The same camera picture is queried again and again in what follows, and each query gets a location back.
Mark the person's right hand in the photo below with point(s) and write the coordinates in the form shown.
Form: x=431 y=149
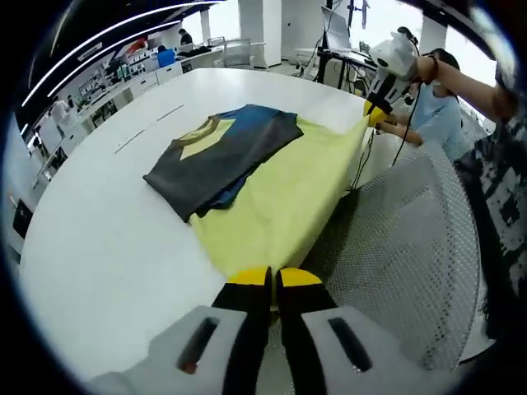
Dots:
x=423 y=70

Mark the grey tilted screen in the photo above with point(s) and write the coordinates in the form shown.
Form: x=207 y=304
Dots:
x=335 y=29

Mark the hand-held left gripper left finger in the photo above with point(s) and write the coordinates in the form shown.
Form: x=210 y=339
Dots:
x=214 y=341

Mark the dark clothes pile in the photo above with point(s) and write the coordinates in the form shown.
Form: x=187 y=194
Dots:
x=195 y=51

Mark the white counter with drawers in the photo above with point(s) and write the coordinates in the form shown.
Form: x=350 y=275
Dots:
x=136 y=82

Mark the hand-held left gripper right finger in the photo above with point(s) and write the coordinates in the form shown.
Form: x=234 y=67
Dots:
x=325 y=341

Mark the black side table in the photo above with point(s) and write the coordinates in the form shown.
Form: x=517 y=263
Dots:
x=341 y=55

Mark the white mesh office chair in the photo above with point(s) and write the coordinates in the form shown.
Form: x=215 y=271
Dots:
x=238 y=52

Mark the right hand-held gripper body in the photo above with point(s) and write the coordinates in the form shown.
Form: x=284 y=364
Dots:
x=393 y=61

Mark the person's patterned dark clothing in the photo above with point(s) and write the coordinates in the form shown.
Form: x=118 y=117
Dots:
x=502 y=185

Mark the black square panel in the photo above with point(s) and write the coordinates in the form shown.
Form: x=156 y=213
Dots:
x=22 y=218

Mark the white perforated chair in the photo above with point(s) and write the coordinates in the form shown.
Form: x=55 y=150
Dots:
x=411 y=247

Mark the wall shelf with boxes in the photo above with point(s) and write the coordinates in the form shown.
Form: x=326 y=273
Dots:
x=111 y=70

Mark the white flat table strip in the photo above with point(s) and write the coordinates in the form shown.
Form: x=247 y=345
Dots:
x=171 y=113

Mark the black camera rig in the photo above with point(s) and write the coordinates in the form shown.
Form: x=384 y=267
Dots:
x=359 y=12

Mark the yellow grey blue garment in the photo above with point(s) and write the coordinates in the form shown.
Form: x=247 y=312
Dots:
x=288 y=197

